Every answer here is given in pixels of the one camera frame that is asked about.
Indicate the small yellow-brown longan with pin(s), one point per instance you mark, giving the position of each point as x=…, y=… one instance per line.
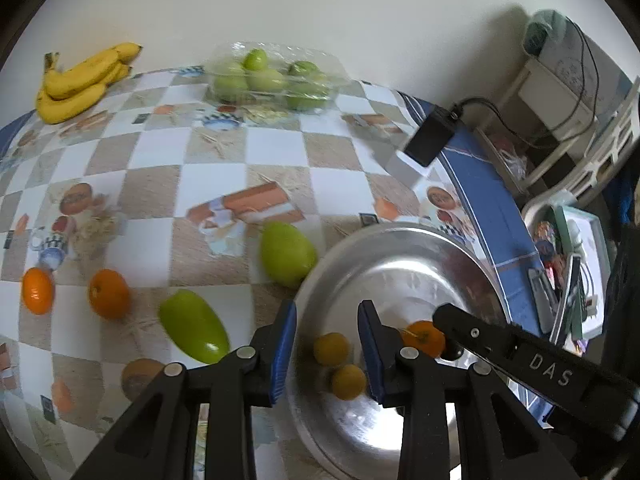
x=348, y=381
x=331, y=348

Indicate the black charger block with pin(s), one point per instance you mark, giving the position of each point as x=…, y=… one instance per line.
x=431, y=135

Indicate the orange with long stem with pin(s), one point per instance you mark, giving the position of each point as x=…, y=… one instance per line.
x=425, y=338

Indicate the white shelf rack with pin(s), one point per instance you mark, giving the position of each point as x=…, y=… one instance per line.
x=537, y=87

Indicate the colourful snack packet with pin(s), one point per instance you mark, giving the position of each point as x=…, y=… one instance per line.
x=545, y=232

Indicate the teal-rimmed white box tray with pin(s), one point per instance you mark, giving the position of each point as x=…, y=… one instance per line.
x=590, y=230

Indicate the green mango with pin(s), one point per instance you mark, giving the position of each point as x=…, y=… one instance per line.
x=287, y=252
x=192, y=325

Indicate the black smartphone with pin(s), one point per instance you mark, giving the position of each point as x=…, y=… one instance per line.
x=570, y=290

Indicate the round metal bowl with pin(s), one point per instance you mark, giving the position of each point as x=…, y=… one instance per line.
x=400, y=270

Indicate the clear plastic jujube container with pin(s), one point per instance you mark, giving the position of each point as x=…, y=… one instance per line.
x=280, y=57

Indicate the pale green bag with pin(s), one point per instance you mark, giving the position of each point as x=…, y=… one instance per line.
x=540, y=30

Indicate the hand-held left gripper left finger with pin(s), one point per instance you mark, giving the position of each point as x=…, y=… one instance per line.
x=280, y=355

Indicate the white plastic chair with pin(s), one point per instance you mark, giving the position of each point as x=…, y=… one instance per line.
x=607, y=145

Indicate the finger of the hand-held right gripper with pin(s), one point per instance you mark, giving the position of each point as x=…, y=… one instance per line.
x=470, y=330
x=452, y=351

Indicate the blue tablecloth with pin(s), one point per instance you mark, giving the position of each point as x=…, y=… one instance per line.
x=480, y=180

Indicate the yellow banana bunch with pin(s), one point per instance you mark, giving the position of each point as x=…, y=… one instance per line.
x=75, y=80

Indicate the pile of small green jujubes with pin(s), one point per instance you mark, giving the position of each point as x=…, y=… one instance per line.
x=260, y=80

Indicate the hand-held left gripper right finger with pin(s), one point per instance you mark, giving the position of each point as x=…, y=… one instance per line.
x=372, y=355

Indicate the plastic bag with red contents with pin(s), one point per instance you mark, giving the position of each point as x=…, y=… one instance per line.
x=510, y=155

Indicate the grey phone stand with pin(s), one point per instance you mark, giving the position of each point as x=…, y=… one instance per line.
x=540, y=295

